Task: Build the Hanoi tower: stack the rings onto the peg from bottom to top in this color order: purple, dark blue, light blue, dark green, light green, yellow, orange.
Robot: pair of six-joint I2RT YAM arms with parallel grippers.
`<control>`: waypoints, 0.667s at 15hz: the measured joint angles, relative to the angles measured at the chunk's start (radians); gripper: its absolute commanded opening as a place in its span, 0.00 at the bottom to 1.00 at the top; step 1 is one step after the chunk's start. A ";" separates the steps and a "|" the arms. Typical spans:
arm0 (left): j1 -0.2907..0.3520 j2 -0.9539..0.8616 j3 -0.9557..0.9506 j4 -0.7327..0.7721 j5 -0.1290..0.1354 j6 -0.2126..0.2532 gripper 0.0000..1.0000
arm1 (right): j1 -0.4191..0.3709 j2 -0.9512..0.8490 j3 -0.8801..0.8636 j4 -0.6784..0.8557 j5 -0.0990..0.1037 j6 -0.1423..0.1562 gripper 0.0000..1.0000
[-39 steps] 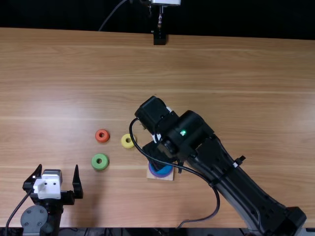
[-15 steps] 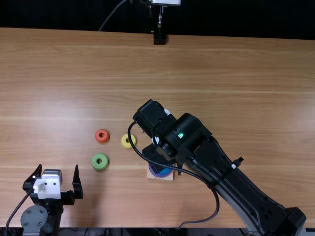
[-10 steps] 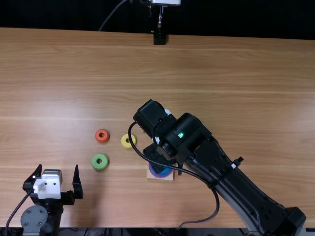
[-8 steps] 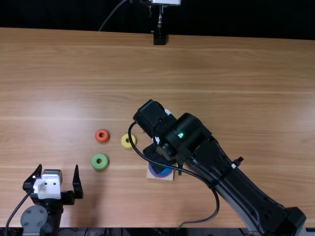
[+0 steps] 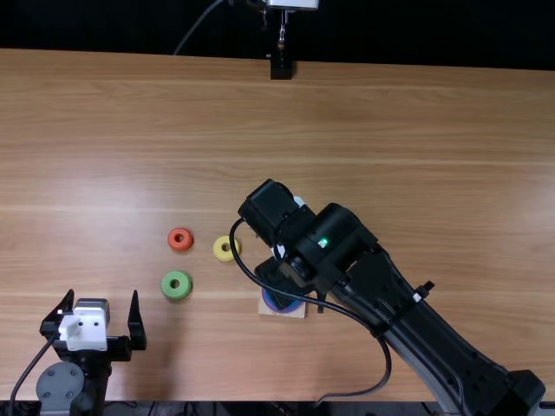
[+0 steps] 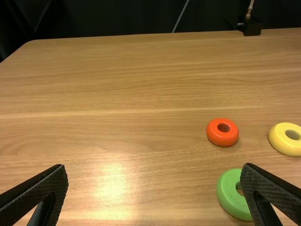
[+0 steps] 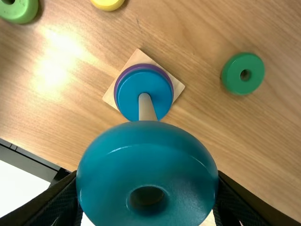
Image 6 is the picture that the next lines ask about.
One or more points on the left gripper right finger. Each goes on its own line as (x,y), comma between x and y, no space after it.
(272,195)

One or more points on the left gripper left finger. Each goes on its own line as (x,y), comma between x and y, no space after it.
(28,200)

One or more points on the black clamp stand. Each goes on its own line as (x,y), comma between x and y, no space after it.
(252,29)

